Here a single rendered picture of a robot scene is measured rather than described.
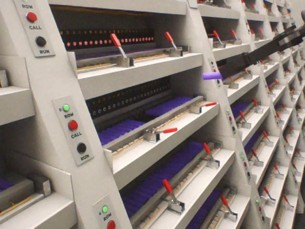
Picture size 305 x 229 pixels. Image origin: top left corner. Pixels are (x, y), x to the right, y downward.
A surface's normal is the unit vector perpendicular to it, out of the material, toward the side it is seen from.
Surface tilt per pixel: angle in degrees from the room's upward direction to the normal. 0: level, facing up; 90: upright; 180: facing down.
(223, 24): 90
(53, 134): 90
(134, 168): 112
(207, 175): 22
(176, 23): 90
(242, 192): 90
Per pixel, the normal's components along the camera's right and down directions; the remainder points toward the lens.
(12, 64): -0.55, 0.26
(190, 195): -0.03, -0.95
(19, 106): 0.83, 0.14
